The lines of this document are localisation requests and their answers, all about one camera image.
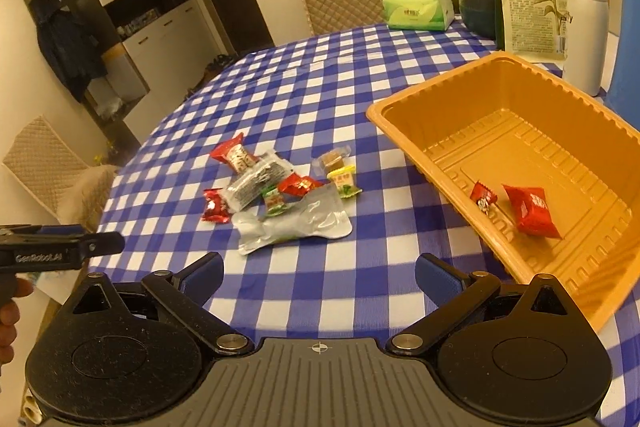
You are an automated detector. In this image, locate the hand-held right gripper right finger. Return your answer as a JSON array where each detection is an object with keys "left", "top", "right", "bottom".
[{"left": 386, "top": 254, "right": 584, "bottom": 354}]

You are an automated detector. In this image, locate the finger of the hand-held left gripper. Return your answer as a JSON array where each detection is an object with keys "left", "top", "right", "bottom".
[
  {"left": 0, "top": 224, "right": 85, "bottom": 238},
  {"left": 65, "top": 231, "right": 126, "bottom": 259}
]

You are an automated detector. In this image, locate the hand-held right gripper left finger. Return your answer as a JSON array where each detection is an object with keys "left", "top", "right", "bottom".
[{"left": 65, "top": 252, "right": 256, "bottom": 356}]

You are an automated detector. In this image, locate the green white candy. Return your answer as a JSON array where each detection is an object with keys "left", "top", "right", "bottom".
[{"left": 261, "top": 187, "right": 291, "bottom": 218}]

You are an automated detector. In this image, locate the clear dark seaweed packet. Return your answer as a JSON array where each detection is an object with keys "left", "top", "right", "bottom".
[{"left": 222, "top": 149, "right": 293, "bottom": 212}]

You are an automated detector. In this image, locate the silver foil pouch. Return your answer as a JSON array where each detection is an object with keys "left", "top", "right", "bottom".
[{"left": 231, "top": 184, "right": 353, "bottom": 256}]

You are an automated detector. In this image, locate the bright red snack packet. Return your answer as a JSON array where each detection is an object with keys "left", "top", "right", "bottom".
[{"left": 277, "top": 173, "right": 325, "bottom": 198}]

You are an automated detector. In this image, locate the orange plastic tray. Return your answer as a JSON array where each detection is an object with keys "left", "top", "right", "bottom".
[{"left": 366, "top": 51, "right": 640, "bottom": 348}]

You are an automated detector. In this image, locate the person's left hand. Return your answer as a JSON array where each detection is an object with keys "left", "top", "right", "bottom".
[{"left": 0, "top": 279, "right": 35, "bottom": 365}]

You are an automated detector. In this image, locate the small dark red packet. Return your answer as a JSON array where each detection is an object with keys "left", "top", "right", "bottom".
[{"left": 201, "top": 188, "right": 233, "bottom": 224}]

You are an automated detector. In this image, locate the small red white candy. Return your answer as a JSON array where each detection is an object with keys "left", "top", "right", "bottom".
[{"left": 470, "top": 180, "right": 499, "bottom": 214}]

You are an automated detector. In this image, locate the large red snack packet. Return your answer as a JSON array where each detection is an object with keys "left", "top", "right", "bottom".
[{"left": 501, "top": 183, "right": 563, "bottom": 240}]

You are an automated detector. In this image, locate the red white snack packet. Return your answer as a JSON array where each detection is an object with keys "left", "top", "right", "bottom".
[{"left": 209, "top": 133, "right": 258, "bottom": 174}]

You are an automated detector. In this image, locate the yellow green candy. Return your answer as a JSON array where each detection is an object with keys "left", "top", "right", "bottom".
[{"left": 326, "top": 166, "right": 363, "bottom": 199}]

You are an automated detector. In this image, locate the brown candy in clear wrapper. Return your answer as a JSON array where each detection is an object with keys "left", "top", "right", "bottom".
[{"left": 311, "top": 146, "right": 352, "bottom": 175}]

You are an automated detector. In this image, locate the dark hanging jacket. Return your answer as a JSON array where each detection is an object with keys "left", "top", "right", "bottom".
[{"left": 35, "top": 4, "right": 108, "bottom": 102}]

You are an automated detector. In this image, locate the white cabinet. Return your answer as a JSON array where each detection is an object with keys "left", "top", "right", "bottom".
[{"left": 17, "top": 0, "right": 226, "bottom": 142}]

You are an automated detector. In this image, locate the blue white checkered tablecloth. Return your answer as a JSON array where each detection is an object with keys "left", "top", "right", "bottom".
[{"left": 90, "top": 21, "right": 640, "bottom": 423}]

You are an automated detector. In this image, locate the green tissue box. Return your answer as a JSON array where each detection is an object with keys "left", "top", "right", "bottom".
[{"left": 382, "top": 0, "right": 456, "bottom": 32}]

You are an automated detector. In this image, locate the white thermos bottle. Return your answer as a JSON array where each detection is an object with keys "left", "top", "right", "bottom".
[{"left": 560, "top": 0, "right": 612, "bottom": 98}]

